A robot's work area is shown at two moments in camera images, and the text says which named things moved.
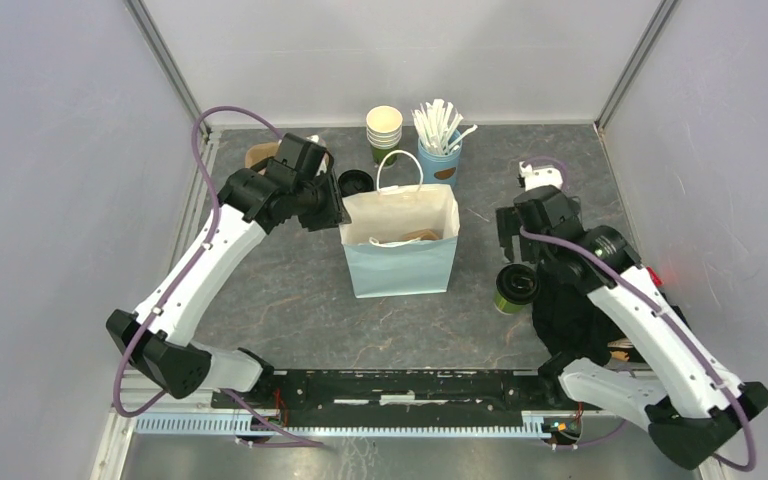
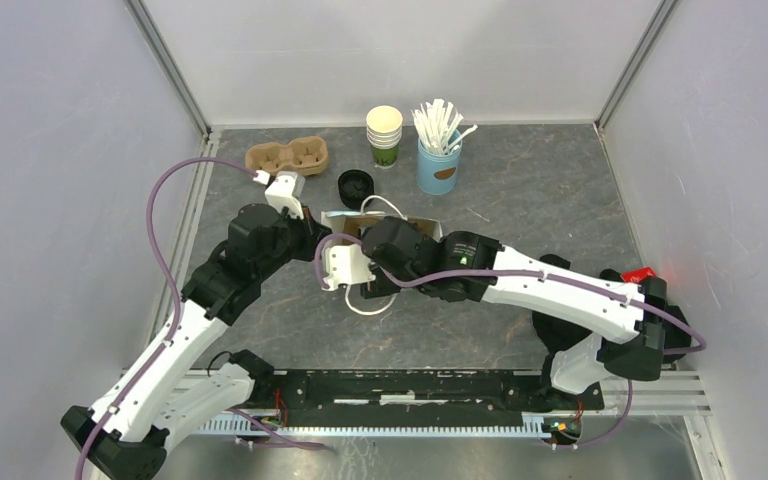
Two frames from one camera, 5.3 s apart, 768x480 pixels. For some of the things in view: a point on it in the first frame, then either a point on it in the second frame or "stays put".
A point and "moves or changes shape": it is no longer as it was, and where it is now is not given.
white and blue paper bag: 401,241 moves or changes shape
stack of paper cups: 384,131 stays put
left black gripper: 334,214 -> 311,230
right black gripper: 508,224 -> 380,286
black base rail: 440,398 stays put
